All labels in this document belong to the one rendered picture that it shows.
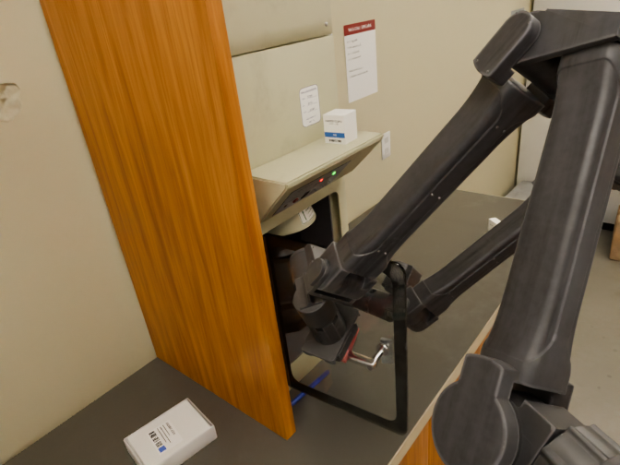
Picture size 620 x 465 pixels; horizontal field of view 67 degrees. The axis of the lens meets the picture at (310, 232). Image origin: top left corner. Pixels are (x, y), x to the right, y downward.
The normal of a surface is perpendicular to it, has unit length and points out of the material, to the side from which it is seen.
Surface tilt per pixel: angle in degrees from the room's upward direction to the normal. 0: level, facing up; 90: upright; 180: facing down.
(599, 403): 0
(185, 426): 0
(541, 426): 56
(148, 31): 90
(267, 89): 90
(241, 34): 90
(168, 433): 0
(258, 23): 90
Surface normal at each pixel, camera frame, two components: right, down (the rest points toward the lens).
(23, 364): 0.77, 0.21
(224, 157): -0.62, 0.41
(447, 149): -0.82, -0.25
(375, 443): -0.11, -0.89
